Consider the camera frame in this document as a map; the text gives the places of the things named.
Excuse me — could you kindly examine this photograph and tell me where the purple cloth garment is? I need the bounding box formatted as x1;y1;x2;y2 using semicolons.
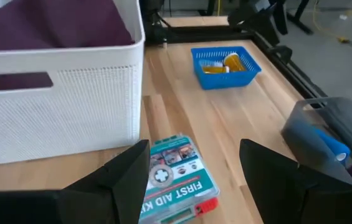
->
0;0;136;93

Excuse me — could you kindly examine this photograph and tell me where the white woven plastic laundry basket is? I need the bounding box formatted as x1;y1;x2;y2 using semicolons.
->
0;0;146;166

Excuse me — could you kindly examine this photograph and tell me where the black table end rail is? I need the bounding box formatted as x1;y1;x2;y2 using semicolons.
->
162;24;256;45

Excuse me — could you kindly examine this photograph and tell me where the grey translucent plastic bin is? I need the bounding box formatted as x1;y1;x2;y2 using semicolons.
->
280;96;352;188

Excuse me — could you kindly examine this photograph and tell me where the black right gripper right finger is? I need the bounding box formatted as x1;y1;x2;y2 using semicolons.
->
239;138;352;224

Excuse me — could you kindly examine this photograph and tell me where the green first aid kit box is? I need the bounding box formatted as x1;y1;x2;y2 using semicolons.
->
138;134;221;224

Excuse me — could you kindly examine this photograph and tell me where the orange pill bottle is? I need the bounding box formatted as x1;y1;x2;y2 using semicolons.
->
201;64;231;75
223;52;247;73

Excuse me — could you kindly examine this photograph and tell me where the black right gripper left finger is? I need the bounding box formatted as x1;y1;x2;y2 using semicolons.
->
57;139;151;224

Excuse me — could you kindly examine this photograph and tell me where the black table edge clamp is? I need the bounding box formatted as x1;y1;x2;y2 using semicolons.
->
268;45;293;65

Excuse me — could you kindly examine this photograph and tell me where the blue bandage roll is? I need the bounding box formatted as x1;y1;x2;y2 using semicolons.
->
313;126;351;166

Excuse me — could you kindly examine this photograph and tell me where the blue plastic mesh basket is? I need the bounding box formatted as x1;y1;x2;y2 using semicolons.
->
190;45;263;91

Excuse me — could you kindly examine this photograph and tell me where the black table edge rail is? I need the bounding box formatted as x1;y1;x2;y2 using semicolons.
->
250;30;352;156

